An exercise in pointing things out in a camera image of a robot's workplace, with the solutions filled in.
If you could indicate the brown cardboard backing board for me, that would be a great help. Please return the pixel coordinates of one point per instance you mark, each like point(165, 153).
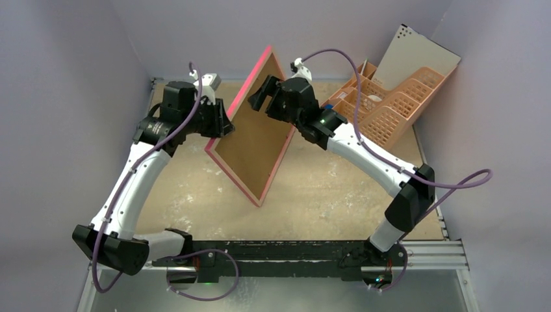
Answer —
point(254, 146)

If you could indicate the green white pen upright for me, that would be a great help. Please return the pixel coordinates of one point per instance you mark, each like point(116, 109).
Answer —
point(362, 72)

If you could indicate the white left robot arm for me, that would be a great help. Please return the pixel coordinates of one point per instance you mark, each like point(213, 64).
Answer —
point(110, 239)

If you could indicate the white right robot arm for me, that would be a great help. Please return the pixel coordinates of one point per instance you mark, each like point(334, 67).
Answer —
point(411, 199)

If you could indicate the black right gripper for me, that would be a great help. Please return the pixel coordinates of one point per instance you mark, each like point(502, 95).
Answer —
point(273, 100)

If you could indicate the pink picture frame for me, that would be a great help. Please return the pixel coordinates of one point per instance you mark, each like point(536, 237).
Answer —
point(241, 94)

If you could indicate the aluminium rail frame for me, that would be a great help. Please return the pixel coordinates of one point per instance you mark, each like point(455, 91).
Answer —
point(421, 255)

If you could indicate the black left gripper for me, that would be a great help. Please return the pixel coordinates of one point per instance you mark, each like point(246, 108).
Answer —
point(217, 130)

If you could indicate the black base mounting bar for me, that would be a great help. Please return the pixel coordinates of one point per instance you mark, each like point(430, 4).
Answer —
point(347, 260)

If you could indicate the white tape roll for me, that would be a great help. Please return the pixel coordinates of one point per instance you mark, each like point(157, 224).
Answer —
point(374, 97)

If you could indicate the orange plastic desk organizer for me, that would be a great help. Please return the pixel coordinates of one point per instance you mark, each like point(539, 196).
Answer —
point(384, 122)

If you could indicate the grey perforated board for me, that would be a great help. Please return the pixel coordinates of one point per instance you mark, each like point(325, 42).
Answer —
point(408, 52)

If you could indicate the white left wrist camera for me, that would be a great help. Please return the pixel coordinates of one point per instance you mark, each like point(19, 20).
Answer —
point(208, 84)

